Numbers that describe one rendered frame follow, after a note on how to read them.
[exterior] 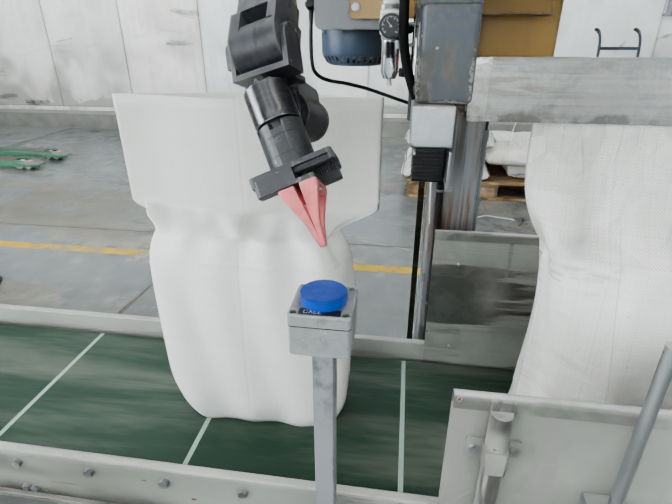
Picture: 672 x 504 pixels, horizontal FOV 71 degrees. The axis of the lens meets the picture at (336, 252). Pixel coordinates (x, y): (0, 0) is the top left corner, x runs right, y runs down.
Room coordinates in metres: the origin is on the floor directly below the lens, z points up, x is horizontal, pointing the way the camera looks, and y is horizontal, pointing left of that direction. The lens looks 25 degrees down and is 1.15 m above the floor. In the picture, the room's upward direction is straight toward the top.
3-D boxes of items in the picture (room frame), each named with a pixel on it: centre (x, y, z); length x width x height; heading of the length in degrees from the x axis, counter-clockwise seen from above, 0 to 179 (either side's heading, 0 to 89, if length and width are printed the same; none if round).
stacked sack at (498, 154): (3.51, -1.45, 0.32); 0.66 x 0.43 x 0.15; 79
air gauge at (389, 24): (0.82, -0.09, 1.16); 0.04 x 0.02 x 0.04; 82
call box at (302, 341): (0.51, 0.02, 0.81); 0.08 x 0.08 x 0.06; 82
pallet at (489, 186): (3.76, -1.19, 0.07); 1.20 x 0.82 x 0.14; 82
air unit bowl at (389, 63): (0.85, -0.09, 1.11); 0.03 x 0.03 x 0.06
